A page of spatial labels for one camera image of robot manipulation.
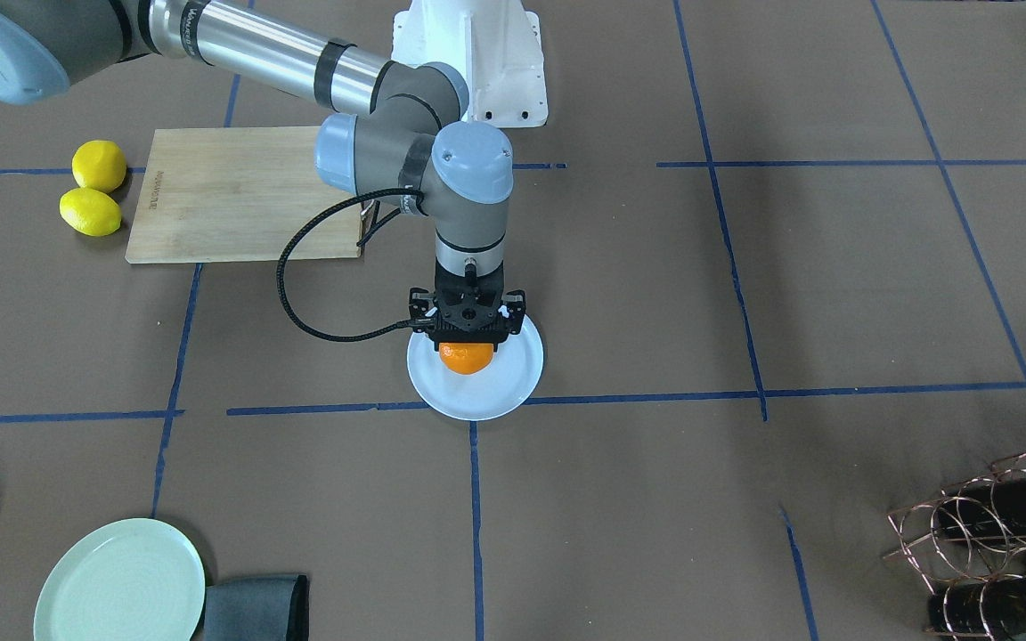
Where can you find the dark wine bottle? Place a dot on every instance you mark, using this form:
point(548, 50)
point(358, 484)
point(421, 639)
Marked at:
point(991, 610)
point(985, 511)

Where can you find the light blue plate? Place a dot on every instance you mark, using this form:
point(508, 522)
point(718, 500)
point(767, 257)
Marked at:
point(500, 387)

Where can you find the folded grey cloth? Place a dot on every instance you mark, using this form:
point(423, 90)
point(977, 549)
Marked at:
point(262, 607)

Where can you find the light green plate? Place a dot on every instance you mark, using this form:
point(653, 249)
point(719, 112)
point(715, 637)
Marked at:
point(134, 579)

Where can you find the copper wire bottle rack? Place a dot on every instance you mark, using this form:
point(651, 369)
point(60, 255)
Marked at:
point(968, 545)

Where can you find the dark wine bottle upper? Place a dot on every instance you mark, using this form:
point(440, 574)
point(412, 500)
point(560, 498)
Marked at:
point(985, 511)

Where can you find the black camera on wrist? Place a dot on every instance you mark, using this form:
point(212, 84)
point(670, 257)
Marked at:
point(476, 316)

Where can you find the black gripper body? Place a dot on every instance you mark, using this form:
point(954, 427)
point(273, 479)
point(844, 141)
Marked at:
point(420, 311)

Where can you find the orange mandarin fruit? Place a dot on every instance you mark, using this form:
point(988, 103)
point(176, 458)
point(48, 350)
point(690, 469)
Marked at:
point(466, 359)

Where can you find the wooden cutting board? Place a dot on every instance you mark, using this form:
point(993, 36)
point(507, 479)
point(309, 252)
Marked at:
point(226, 194)

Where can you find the lower yellow lemon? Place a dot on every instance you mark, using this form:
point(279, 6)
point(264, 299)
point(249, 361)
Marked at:
point(90, 212)

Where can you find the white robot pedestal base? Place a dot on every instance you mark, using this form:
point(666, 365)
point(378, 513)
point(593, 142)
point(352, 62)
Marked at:
point(496, 46)

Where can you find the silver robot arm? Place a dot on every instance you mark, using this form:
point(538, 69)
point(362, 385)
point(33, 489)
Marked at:
point(391, 125)

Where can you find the dark wine bottle lower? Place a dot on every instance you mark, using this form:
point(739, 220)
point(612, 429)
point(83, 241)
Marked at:
point(991, 610)

